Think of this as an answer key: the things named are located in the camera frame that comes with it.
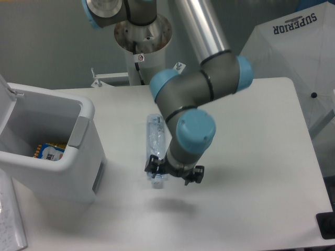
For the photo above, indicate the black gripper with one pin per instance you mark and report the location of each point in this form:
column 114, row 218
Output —
column 189, row 172

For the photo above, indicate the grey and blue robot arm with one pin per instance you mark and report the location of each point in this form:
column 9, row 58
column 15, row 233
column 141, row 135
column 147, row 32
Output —
column 178, row 96

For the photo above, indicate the white trash can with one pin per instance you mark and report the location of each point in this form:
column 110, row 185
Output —
column 49, row 142

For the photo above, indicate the clear plastic water bottle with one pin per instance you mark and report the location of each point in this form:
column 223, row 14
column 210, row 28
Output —
column 156, row 145

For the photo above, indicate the yellow blue snack package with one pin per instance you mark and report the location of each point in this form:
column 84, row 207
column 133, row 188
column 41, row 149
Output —
column 50, row 151

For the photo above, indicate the black device at table edge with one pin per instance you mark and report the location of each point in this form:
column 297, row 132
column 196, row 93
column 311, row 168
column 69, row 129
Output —
column 326, row 224

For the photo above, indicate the white umbrella with lettering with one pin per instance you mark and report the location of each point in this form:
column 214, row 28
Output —
column 299, row 46

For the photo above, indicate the white paper notepad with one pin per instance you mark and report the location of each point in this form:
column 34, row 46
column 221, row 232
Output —
column 13, row 235

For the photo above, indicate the white metal mounting bracket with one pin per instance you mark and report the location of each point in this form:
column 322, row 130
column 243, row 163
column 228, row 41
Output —
column 112, row 79

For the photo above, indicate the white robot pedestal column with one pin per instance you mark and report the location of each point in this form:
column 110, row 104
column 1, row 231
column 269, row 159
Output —
column 144, row 48

